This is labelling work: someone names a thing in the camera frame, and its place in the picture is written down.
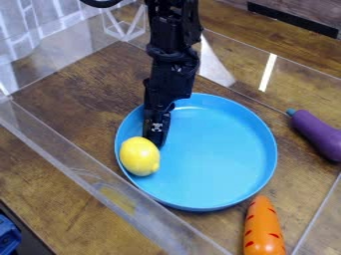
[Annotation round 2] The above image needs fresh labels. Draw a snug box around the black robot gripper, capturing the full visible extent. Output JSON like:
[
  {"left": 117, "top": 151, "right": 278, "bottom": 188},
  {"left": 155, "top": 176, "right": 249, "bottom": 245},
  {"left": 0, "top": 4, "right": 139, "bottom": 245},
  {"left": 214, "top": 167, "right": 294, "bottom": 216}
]
[{"left": 143, "top": 46, "right": 200, "bottom": 147}]

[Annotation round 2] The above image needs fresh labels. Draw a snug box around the yellow lemon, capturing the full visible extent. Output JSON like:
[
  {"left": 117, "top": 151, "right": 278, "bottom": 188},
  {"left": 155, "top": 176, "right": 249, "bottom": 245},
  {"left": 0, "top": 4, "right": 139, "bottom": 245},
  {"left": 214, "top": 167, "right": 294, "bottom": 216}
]
[{"left": 119, "top": 136, "right": 161, "bottom": 176}]

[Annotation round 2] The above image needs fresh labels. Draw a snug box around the blue round tray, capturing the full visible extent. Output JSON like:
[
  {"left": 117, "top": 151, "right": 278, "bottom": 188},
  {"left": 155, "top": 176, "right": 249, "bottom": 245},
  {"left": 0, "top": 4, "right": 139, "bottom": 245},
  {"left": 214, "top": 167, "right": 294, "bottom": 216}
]
[{"left": 127, "top": 93, "right": 277, "bottom": 211}]

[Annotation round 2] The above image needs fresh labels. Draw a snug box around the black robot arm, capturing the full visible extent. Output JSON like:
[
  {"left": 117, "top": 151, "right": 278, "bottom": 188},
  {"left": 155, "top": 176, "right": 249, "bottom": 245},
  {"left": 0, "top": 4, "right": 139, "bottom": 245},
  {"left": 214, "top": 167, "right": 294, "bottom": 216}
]
[{"left": 143, "top": 0, "right": 204, "bottom": 147}]

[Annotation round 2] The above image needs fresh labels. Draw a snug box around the purple toy eggplant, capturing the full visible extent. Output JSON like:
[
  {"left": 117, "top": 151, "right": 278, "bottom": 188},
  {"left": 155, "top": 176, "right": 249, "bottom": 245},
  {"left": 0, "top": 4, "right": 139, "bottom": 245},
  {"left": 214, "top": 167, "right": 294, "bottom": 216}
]
[{"left": 286, "top": 109, "right": 341, "bottom": 162}]

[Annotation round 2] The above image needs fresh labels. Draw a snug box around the orange toy carrot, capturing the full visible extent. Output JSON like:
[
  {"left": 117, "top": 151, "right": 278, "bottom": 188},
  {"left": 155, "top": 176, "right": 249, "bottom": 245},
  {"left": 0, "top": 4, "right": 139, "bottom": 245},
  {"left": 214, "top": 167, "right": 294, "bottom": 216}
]
[{"left": 242, "top": 195, "right": 286, "bottom": 255}]

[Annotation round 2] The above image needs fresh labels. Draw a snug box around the blue plastic object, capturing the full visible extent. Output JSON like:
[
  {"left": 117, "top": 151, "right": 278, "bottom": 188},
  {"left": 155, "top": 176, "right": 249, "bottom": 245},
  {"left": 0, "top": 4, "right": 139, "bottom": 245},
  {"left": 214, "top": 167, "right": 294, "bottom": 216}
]
[{"left": 0, "top": 214, "right": 22, "bottom": 255}]

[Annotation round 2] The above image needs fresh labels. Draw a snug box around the clear acrylic enclosure wall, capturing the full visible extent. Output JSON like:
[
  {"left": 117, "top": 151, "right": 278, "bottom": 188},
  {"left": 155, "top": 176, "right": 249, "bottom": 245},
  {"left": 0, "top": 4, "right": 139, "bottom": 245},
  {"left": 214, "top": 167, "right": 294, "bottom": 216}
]
[{"left": 0, "top": 0, "right": 341, "bottom": 255}]

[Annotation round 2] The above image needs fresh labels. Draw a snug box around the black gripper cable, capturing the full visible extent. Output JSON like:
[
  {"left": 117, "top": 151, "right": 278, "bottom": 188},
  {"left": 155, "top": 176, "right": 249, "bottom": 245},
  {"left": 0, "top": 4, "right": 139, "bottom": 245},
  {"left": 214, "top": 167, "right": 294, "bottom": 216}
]
[{"left": 79, "top": 0, "right": 122, "bottom": 9}]

